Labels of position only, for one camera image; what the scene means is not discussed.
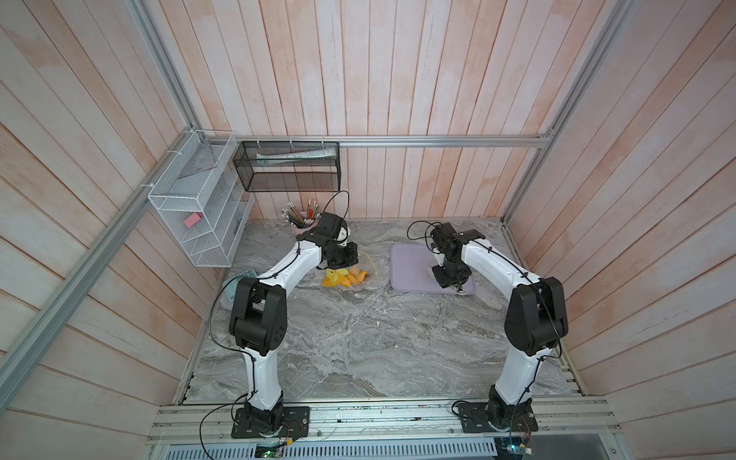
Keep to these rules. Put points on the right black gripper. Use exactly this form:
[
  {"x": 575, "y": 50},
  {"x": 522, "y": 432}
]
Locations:
[{"x": 441, "y": 282}]

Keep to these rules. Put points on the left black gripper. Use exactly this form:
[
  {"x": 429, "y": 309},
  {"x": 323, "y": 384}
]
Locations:
[{"x": 351, "y": 259}]

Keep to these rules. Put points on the orange swirl cookie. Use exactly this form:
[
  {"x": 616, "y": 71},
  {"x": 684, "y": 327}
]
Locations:
[{"x": 337, "y": 277}]

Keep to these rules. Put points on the orange round cookie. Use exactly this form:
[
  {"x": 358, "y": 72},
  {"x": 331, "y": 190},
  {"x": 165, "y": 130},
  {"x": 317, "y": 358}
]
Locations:
[{"x": 357, "y": 276}]

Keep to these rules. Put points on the clear resealable plastic bag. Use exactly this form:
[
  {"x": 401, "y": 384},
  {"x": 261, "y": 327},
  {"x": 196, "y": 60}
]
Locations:
[{"x": 367, "y": 263}]

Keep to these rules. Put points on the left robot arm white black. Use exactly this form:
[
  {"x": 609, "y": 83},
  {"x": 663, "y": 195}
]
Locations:
[{"x": 259, "y": 317}]

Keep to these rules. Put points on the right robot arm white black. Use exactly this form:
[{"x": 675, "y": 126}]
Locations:
[{"x": 535, "y": 321}]

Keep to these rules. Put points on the pink metal pencil cup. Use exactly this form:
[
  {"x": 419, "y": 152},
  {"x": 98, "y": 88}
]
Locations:
[{"x": 298, "y": 231}]

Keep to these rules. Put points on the lavender plastic tray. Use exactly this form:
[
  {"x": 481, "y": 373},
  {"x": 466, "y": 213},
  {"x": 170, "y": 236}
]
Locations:
[{"x": 411, "y": 271}]

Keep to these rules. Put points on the bundle of pencils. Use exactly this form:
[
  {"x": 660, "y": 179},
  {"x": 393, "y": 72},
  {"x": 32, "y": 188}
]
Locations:
[{"x": 301, "y": 218}]

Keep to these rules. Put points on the white papers in basket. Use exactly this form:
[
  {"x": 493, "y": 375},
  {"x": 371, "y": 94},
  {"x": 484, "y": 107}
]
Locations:
[{"x": 307, "y": 157}]

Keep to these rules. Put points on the teal desk calculator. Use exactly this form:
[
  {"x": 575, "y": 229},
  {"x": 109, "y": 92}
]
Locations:
[{"x": 230, "y": 286}]

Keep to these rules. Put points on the pink eraser on shelf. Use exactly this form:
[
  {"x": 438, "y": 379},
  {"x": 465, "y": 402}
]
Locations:
[{"x": 193, "y": 219}]

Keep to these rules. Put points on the black mesh wall basket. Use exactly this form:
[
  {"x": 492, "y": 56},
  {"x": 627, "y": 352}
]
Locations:
[{"x": 300, "y": 179}]

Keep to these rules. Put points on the white wire mesh shelf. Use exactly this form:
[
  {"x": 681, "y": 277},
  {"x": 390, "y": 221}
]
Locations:
[{"x": 198, "y": 176}]

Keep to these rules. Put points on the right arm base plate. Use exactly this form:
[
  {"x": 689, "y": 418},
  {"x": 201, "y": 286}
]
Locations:
[{"x": 493, "y": 416}]

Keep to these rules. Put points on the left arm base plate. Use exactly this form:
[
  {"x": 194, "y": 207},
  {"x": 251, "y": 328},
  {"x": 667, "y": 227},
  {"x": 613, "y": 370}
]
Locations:
[{"x": 291, "y": 422}]

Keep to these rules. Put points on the aluminium mounting rail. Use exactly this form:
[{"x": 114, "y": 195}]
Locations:
[{"x": 382, "y": 419}]

